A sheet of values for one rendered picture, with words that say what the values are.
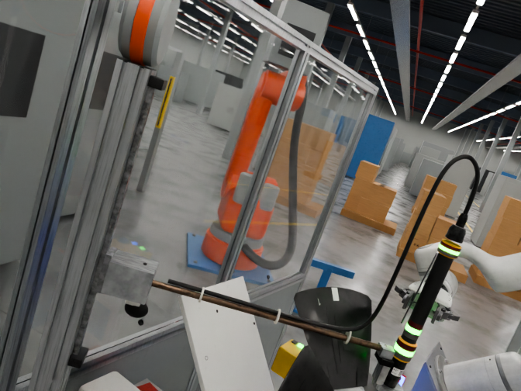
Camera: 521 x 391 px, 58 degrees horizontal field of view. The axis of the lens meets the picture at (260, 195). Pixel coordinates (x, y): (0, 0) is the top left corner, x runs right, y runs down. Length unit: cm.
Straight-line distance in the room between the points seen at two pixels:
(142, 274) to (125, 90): 36
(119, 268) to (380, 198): 947
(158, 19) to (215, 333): 68
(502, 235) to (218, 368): 828
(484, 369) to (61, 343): 128
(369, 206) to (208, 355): 932
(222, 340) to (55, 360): 35
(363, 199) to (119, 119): 952
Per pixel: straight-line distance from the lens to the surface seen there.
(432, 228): 880
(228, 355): 115
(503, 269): 130
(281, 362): 165
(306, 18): 484
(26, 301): 116
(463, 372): 177
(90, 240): 96
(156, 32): 86
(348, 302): 119
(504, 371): 174
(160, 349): 170
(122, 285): 99
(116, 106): 90
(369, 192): 1028
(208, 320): 111
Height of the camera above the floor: 182
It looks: 11 degrees down
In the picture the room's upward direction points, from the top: 19 degrees clockwise
